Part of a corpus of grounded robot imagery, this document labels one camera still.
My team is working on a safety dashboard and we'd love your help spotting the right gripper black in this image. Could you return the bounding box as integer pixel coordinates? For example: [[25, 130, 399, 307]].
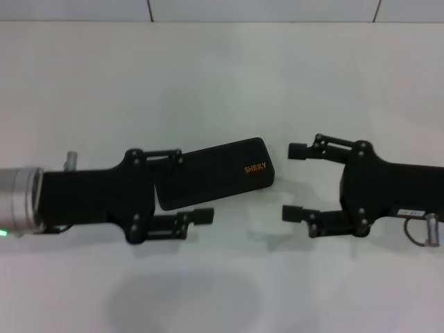
[[282, 133, 444, 240]]

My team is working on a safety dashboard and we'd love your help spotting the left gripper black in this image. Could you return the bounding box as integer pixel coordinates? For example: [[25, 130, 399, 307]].
[[33, 148, 215, 244]]

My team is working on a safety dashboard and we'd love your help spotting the black glasses case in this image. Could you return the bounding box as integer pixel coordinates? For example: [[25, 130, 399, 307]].
[[152, 137, 278, 212]]

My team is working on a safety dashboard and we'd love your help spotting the left gripper silver post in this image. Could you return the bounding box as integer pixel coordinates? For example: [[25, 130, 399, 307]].
[[64, 150, 79, 171]]

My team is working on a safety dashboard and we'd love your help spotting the right gripper cable with plug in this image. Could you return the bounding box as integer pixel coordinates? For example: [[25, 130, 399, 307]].
[[403, 213, 441, 248]]

